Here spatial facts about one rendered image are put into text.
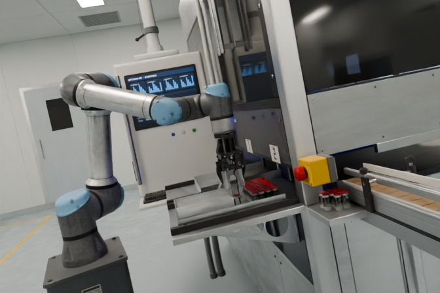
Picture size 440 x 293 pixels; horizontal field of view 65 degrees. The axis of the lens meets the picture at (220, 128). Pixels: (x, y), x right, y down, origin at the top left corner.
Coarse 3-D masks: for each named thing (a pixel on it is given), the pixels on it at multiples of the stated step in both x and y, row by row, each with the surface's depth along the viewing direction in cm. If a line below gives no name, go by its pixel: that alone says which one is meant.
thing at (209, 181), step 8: (248, 168) 167; (256, 168) 168; (264, 168) 166; (200, 176) 163; (208, 176) 163; (216, 176) 164; (232, 176) 163; (248, 176) 156; (256, 176) 141; (264, 176) 142; (272, 176) 142; (280, 176) 143; (200, 184) 158; (208, 184) 155; (216, 184) 138
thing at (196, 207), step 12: (204, 192) 129; (216, 192) 130; (180, 204) 127; (192, 204) 128; (204, 204) 125; (216, 204) 122; (228, 204) 119; (240, 204) 105; (252, 204) 106; (180, 216) 116; (192, 216) 102; (204, 216) 103
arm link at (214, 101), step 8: (208, 88) 105; (216, 88) 105; (224, 88) 105; (208, 96) 106; (216, 96) 105; (224, 96) 105; (200, 104) 107; (208, 104) 106; (216, 104) 105; (224, 104) 105; (208, 112) 108; (216, 112) 105; (224, 112) 105; (232, 112) 108
